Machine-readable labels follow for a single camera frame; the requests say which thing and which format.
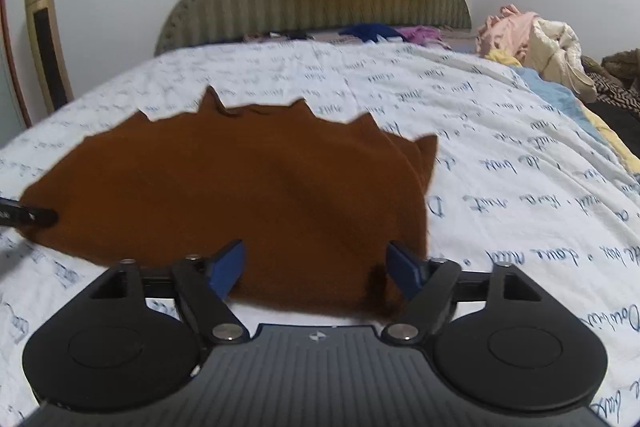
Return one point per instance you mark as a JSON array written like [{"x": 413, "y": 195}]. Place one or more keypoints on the brown wooden frame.
[{"x": 12, "y": 57}]

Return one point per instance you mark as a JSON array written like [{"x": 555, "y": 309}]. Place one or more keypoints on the white script-printed bed quilt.
[{"x": 500, "y": 157}]

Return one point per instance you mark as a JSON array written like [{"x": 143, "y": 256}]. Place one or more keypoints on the brown knit sweater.
[{"x": 225, "y": 182}]

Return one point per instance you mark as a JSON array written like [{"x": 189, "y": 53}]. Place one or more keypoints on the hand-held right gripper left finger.
[{"x": 227, "y": 269}]

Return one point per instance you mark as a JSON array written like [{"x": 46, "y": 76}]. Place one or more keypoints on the gold tower fan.
[{"x": 47, "y": 47}]

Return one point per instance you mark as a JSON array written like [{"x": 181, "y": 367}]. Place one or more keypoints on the purple garment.
[{"x": 425, "y": 34}]

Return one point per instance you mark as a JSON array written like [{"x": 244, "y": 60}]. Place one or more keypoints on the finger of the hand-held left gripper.
[{"x": 30, "y": 214}]

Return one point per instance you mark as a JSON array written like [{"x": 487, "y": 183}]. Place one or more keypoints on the olive brown garment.
[{"x": 620, "y": 62}]

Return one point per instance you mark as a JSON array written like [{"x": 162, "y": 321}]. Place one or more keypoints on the dark blue garment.
[{"x": 372, "y": 32}]

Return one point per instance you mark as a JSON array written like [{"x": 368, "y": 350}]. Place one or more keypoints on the pink garment pile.
[{"x": 510, "y": 32}]

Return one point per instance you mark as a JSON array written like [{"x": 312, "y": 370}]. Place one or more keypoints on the light blue cloth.
[{"x": 555, "y": 97}]

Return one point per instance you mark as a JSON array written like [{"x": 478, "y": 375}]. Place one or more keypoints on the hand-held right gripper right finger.
[{"x": 402, "y": 272}]

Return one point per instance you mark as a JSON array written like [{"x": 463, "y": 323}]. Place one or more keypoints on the black zigzag patterned cloth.
[{"x": 617, "y": 92}]

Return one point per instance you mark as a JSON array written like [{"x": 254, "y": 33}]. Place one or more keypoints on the cream puffer jacket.
[{"x": 560, "y": 52}]

